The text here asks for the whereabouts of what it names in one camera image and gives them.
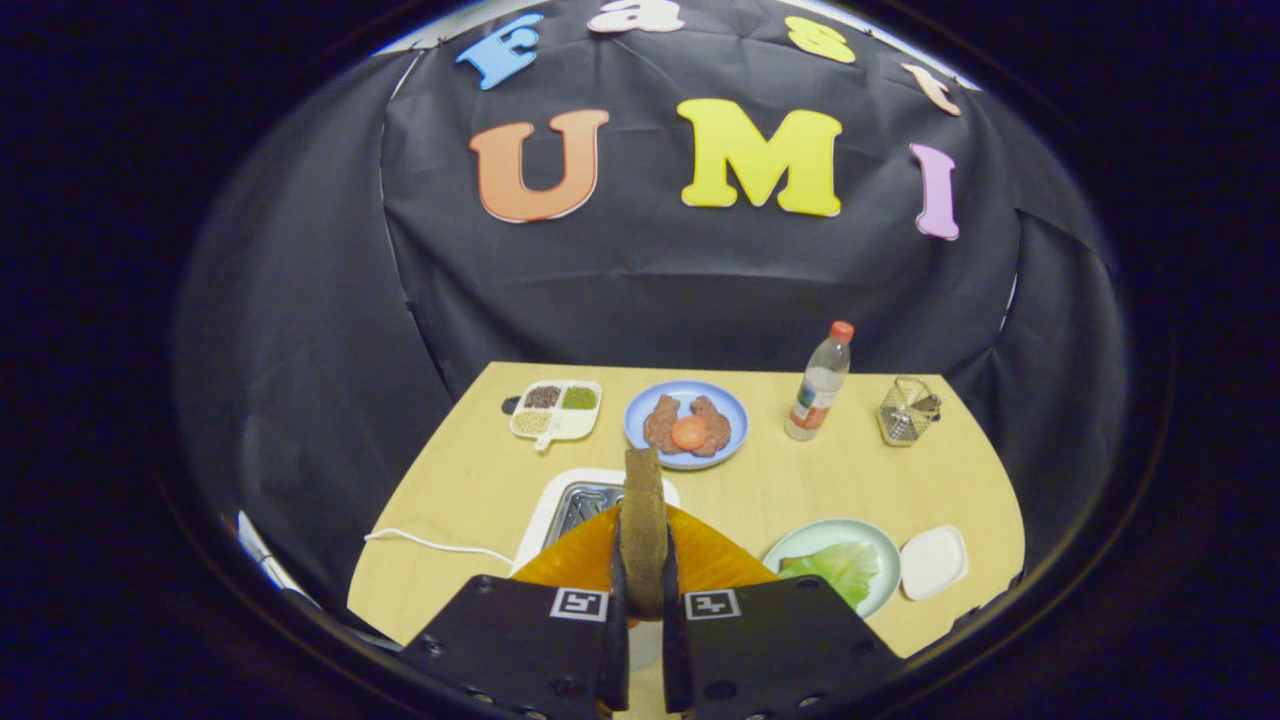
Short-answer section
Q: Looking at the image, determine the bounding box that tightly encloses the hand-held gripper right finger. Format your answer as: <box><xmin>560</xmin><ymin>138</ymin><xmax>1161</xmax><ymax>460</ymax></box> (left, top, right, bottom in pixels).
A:
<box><xmin>662</xmin><ymin>503</ymin><xmax>906</xmax><ymax>719</ymax></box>

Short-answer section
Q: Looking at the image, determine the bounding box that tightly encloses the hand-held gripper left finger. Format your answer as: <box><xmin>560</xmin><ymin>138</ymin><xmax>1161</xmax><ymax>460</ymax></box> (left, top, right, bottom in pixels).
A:
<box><xmin>398</xmin><ymin>503</ymin><xmax>633</xmax><ymax>719</ymax></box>

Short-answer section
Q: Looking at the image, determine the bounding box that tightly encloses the brown toast slice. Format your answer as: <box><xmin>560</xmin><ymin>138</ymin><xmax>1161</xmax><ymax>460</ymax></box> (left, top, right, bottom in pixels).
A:
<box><xmin>617</xmin><ymin>446</ymin><xmax>671</xmax><ymax>619</ymax></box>

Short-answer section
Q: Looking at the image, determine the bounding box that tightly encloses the green lettuce leaf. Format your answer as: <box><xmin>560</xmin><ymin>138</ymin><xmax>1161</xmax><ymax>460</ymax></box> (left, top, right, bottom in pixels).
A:
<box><xmin>790</xmin><ymin>541</ymin><xmax>881</xmax><ymax>611</ymax></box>

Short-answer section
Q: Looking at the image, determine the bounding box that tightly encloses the white toaster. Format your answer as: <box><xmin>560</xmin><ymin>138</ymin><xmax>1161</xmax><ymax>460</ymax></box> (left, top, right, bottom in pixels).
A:
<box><xmin>513</xmin><ymin>467</ymin><xmax>683</xmax><ymax>673</ymax></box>

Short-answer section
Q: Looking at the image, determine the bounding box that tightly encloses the pale green plate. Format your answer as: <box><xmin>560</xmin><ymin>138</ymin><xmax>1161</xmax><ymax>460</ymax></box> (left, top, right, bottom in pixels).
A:
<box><xmin>762</xmin><ymin>517</ymin><xmax>902</xmax><ymax>619</ymax></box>

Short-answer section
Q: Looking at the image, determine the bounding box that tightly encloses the white divided condiment tray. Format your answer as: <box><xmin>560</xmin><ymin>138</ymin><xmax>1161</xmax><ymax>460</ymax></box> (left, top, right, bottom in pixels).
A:
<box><xmin>510</xmin><ymin>380</ymin><xmax>603</xmax><ymax>451</ymax></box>

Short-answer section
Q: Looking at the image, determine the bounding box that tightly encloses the brown meat patty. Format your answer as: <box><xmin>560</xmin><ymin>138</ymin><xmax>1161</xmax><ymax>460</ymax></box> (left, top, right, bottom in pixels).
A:
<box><xmin>645</xmin><ymin>395</ymin><xmax>686</xmax><ymax>454</ymax></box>
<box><xmin>690</xmin><ymin>397</ymin><xmax>731</xmax><ymax>456</ymax></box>

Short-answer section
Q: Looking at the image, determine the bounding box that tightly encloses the blue plate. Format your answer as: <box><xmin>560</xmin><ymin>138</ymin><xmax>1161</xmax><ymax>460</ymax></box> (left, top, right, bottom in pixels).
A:
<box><xmin>625</xmin><ymin>380</ymin><xmax>749</xmax><ymax>471</ymax></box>

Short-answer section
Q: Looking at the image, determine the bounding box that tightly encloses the small white square plate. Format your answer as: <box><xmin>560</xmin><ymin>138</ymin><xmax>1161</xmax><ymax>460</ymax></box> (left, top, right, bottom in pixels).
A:
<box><xmin>899</xmin><ymin>526</ymin><xmax>970</xmax><ymax>602</ymax></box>

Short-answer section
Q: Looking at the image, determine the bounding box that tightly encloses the clear bottle with red cap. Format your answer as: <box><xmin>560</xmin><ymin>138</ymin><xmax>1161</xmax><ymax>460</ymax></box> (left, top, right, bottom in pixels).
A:
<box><xmin>785</xmin><ymin>322</ymin><xmax>854</xmax><ymax>441</ymax></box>

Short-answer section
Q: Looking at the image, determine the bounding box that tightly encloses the white flat object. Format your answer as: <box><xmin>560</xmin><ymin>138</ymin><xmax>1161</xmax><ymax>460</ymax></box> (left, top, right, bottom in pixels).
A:
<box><xmin>237</xmin><ymin>512</ymin><xmax>276</xmax><ymax>593</ymax></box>

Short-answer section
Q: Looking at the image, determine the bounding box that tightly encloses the white power cable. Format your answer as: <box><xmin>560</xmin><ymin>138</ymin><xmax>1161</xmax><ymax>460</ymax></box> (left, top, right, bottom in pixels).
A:
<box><xmin>364</xmin><ymin>528</ymin><xmax>517</xmax><ymax>569</ymax></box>

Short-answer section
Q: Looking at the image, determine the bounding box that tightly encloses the metal wire utensil holder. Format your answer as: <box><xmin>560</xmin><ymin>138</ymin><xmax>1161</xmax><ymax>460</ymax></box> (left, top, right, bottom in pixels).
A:
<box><xmin>878</xmin><ymin>377</ymin><xmax>941</xmax><ymax>446</ymax></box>

